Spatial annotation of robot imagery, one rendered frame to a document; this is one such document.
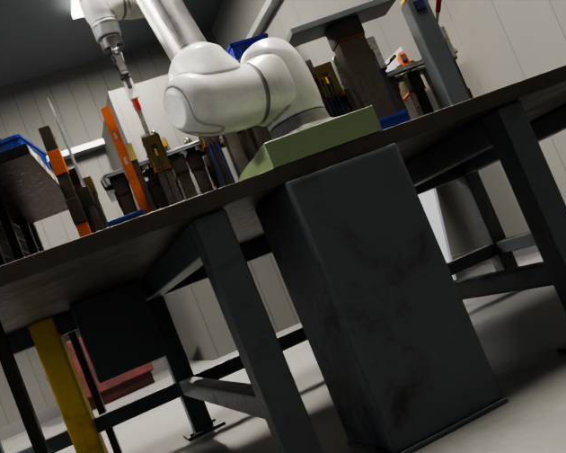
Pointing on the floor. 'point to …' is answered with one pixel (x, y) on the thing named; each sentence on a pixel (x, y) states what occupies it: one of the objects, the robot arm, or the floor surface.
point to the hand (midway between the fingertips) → (132, 94)
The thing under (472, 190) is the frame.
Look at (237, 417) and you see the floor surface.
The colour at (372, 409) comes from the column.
